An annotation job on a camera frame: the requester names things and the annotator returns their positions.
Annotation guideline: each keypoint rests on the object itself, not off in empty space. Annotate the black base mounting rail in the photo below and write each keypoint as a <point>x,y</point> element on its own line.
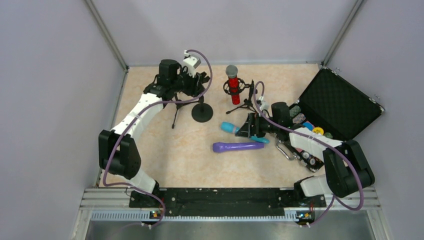
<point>225,202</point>

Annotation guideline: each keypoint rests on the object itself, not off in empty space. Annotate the black round-base mic stand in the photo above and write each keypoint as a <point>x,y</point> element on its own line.
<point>202,112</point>

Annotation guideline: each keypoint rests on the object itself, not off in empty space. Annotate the teal toy microphone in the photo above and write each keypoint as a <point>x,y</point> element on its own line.
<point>232,129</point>

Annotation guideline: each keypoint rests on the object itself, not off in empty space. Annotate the red glitter microphone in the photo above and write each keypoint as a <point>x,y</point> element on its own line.
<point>233,83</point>

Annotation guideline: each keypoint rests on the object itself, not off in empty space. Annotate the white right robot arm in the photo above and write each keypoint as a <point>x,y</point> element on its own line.
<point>346,167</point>

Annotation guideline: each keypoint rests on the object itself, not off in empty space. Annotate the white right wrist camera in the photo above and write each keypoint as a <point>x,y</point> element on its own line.
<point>263,105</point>

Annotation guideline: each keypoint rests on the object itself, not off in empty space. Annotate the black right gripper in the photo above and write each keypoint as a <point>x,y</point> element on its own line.
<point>255,125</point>

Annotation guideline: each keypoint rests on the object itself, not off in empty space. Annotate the black poker chip case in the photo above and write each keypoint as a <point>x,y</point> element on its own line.
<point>335,105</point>

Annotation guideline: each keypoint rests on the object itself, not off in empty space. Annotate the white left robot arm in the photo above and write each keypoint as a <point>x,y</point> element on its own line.
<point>117,147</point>

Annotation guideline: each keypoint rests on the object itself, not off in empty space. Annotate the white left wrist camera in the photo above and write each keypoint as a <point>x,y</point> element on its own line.
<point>191,62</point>

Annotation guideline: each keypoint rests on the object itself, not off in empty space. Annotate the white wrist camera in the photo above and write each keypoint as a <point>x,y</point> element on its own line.
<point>191,62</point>
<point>263,105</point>

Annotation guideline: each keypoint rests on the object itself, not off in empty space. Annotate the black shock-mount tripod stand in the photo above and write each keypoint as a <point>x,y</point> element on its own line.
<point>248,102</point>

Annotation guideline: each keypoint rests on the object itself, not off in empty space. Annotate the black tripod mic stand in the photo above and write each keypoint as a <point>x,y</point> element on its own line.
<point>178,105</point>

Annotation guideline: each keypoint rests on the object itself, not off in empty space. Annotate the purple toy microphone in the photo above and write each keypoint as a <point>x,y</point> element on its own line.
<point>221,147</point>

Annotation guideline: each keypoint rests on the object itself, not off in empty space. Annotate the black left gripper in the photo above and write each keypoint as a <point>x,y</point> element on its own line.
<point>197,83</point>

